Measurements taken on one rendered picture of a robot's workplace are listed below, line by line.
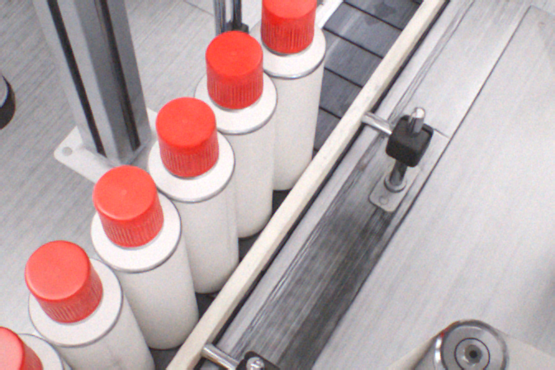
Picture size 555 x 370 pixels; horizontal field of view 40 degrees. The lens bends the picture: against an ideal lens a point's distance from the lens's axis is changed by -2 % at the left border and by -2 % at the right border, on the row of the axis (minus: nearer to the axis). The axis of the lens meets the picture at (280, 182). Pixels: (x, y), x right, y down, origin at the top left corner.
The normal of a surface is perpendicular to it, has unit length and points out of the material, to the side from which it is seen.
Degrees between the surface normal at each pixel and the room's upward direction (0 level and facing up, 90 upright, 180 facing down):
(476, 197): 0
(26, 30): 0
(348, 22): 0
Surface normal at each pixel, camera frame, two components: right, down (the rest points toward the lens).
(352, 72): 0.04, -0.47
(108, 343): 0.63, 0.70
